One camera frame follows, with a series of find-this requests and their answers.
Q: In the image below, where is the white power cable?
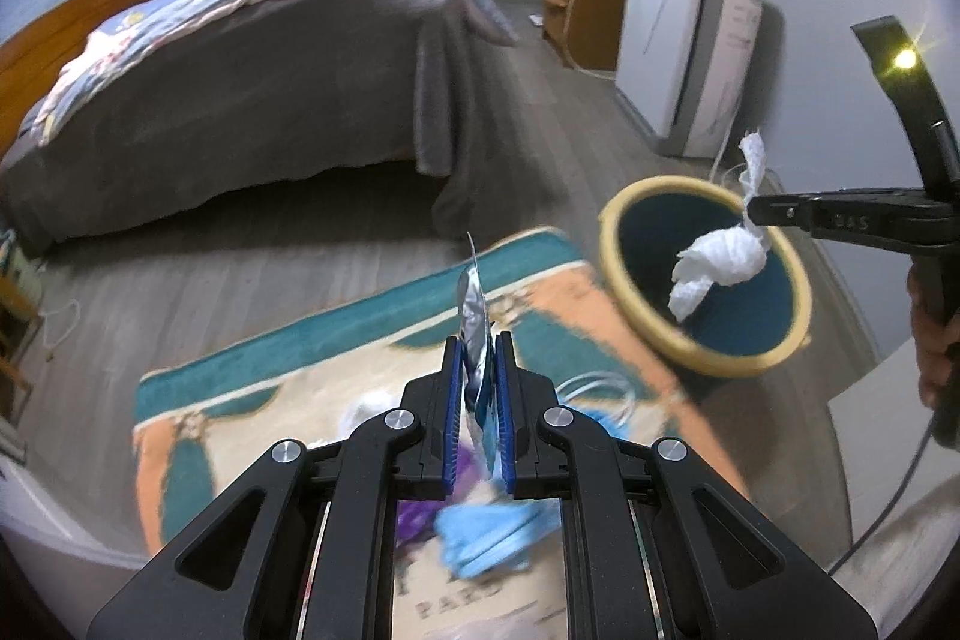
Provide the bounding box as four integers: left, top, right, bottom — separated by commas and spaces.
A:
709, 85, 751, 185

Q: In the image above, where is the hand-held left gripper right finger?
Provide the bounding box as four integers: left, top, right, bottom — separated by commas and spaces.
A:
495, 332, 875, 640

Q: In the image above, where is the thin white floor cable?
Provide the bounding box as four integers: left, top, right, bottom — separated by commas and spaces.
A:
41, 299, 80, 360

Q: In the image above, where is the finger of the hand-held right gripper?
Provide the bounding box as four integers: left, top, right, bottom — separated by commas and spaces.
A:
748, 188, 946, 245

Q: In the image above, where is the purple packet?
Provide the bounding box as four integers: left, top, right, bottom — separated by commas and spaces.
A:
397, 452, 470, 551

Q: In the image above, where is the white air purifier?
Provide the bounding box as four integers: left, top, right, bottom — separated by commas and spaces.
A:
615, 0, 767, 160

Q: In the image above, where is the silver foil packet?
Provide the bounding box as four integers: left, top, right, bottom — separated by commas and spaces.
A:
454, 231, 503, 483

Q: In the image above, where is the blue bin with yellow rim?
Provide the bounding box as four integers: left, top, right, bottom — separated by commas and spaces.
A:
598, 175, 815, 401

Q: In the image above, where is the wooden bed frame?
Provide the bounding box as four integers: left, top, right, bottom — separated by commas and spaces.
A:
0, 0, 164, 161

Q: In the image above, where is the person's right hand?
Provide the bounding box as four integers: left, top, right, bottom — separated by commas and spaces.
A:
907, 269, 960, 410

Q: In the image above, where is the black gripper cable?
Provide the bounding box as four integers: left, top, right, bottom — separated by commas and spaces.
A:
829, 419, 938, 573

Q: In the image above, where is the white tissue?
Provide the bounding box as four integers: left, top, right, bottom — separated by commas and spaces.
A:
667, 126, 773, 322

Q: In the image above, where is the blue face mask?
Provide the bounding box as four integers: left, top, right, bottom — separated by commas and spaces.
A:
435, 501, 563, 577
559, 372, 638, 432

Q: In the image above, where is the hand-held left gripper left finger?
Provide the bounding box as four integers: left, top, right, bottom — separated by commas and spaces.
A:
86, 336, 472, 640

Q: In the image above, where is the bed with grey blanket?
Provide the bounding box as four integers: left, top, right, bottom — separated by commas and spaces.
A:
0, 0, 518, 255

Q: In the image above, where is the wooden stool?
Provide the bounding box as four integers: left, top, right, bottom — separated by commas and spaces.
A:
0, 276, 38, 416

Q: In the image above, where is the printed teal orange cushion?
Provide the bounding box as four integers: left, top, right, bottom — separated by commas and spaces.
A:
133, 226, 751, 640

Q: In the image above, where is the wooden cabinet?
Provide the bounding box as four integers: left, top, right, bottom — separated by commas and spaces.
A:
541, 0, 627, 71

